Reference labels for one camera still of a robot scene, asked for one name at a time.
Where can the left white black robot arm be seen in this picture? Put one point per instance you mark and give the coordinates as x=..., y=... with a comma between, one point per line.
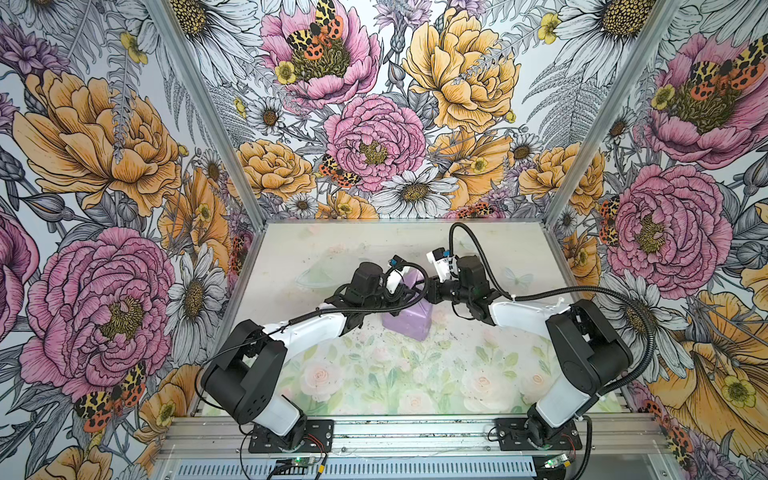
x=242, y=377

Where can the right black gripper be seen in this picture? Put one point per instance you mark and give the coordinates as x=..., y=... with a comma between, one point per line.
x=433, y=291

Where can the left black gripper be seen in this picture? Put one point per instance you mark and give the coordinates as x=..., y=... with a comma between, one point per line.
x=400, y=294

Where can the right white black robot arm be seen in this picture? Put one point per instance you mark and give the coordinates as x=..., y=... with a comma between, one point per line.
x=589, y=351

